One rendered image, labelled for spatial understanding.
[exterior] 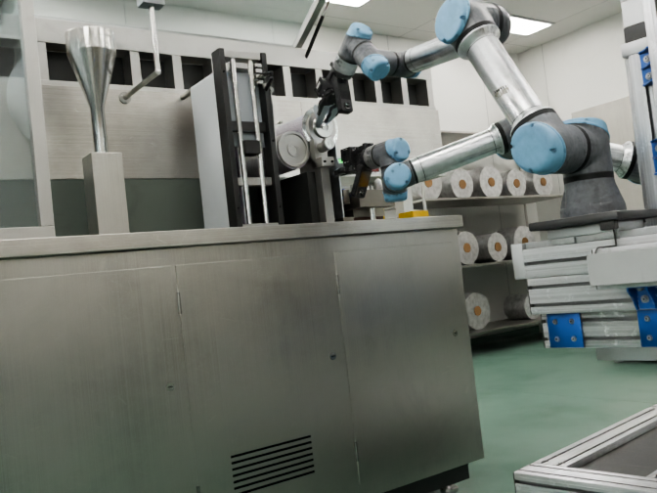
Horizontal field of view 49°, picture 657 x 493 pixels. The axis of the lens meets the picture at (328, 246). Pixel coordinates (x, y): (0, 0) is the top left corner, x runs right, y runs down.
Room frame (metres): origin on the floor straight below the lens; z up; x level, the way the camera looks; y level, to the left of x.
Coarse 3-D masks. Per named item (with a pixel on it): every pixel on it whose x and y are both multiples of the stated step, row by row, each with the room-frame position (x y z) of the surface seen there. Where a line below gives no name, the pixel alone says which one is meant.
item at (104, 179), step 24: (96, 48) 2.01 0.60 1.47; (96, 72) 2.02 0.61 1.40; (96, 96) 2.04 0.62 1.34; (96, 120) 2.05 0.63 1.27; (96, 144) 2.05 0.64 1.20; (96, 168) 2.01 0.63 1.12; (120, 168) 2.05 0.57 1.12; (96, 192) 2.01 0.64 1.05; (120, 192) 2.05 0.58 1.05; (96, 216) 2.01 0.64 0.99; (120, 216) 2.04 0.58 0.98
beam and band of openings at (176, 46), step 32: (64, 32) 2.25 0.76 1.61; (128, 32) 2.37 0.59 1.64; (160, 32) 2.44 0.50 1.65; (64, 64) 2.31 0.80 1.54; (128, 64) 2.39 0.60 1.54; (160, 64) 2.51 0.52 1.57; (192, 64) 2.58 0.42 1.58; (288, 64) 2.74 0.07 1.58; (320, 64) 2.83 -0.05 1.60; (288, 96) 2.73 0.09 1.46; (352, 96) 2.92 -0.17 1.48; (384, 96) 3.11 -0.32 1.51; (416, 96) 3.23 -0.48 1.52
